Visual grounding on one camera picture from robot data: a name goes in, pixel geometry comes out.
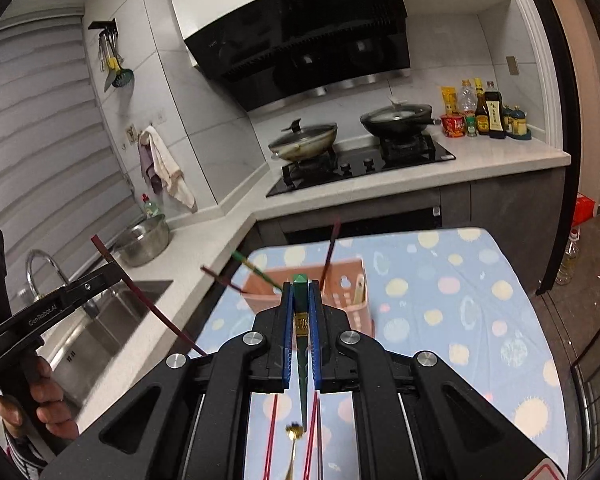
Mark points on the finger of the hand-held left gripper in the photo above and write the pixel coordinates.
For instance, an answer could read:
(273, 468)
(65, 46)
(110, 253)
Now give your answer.
(70, 292)

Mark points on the black wall hook rack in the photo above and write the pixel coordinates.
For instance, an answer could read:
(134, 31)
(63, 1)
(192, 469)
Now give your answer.
(102, 25)

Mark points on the person's left hand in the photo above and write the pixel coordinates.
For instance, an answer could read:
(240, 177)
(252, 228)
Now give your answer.
(55, 400)

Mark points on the dark red chopstick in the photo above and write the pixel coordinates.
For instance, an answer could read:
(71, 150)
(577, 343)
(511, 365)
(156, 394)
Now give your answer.
(145, 300)
(322, 452)
(222, 279)
(331, 250)

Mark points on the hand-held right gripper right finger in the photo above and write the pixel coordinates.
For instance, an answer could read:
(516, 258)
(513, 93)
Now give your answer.
(315, 340)

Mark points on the plastic oil bottle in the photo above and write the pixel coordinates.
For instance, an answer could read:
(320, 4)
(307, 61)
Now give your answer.
(567, 260)

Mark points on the seasoning jar rack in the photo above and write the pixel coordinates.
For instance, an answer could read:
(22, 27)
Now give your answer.
(517, 127)

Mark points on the beige hanging towel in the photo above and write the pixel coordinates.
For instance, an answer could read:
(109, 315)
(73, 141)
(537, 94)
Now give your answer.
(172, 170)

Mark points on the clear plastic bottle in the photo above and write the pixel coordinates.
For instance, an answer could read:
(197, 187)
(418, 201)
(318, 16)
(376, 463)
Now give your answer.
(465, 97)

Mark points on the hanging metal utensils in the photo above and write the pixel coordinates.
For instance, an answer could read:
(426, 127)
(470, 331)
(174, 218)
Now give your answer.
(105, 47)

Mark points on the green slotted ladle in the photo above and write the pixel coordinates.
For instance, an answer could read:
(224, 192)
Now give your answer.
(122, 77)

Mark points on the stainless steel bowl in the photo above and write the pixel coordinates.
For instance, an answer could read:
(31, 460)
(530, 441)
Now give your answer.
(142, 240)

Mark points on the stainless steel sink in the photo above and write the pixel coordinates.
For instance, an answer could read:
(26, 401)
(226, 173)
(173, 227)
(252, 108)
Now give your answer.
(105, 330)

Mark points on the pink perforated utensil holder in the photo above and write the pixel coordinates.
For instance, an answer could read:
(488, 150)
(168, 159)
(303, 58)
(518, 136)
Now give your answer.
(345, 285)

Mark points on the black gas stove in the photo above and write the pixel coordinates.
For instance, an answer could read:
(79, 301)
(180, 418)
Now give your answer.
(360, 167)

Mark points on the black metal chair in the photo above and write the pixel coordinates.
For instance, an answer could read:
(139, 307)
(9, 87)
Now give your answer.
(597, 390)

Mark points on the brown sauce bottle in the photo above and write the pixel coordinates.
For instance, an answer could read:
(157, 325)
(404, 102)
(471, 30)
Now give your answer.
(481, 110)

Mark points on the black wok with lid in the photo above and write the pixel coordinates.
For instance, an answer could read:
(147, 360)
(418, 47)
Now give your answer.
(397, 117)

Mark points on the black range hood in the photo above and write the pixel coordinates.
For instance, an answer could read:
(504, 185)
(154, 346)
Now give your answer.
(305, 35)

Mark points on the green chopstick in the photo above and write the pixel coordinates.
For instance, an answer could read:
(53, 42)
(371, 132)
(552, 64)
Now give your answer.
(257, 271)
(302, 385)

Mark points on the dark soy sauce bottle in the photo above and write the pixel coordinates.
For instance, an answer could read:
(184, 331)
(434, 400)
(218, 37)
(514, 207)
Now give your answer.
(495, 115)

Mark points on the green dish soap bottle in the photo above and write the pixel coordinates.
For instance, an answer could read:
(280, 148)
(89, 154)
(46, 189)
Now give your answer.
(151, 206)

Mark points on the yellow seasoning packet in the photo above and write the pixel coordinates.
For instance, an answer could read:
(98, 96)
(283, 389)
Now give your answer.
(448, 100)

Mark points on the red box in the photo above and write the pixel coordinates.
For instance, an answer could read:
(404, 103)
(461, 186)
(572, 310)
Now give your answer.
(586, 207)

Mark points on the grey window blind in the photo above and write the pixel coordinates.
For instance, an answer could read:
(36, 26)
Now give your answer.
(40, 135)

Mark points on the small green-lid jar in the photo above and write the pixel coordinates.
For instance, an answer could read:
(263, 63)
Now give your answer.
(471, 127)

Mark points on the purple hanging cloth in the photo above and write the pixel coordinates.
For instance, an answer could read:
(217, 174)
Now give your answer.
(147, 165)

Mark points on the blue dotted tablecloth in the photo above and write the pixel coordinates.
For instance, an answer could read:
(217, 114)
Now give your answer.
(455, 320)

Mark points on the pan with glass lid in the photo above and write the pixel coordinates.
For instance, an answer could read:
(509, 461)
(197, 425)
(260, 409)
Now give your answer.
(305, 137)

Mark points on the gold flower spoon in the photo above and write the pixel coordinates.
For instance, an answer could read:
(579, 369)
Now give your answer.
(294, 431)

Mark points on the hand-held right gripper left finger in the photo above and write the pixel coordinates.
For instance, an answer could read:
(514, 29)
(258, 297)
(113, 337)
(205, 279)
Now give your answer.
(288, 340)

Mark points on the red instant noodle cup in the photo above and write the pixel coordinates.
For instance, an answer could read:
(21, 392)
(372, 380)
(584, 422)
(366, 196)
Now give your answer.
(452, 126)

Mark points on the chrome faucet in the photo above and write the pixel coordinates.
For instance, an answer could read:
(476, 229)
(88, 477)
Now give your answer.
(40, 265)

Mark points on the dark grey base cabinet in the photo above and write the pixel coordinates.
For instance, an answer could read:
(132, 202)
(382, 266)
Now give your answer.
(505, 205)

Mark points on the grey wall switch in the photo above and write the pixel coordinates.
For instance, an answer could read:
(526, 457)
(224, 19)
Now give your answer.
(513, 65)

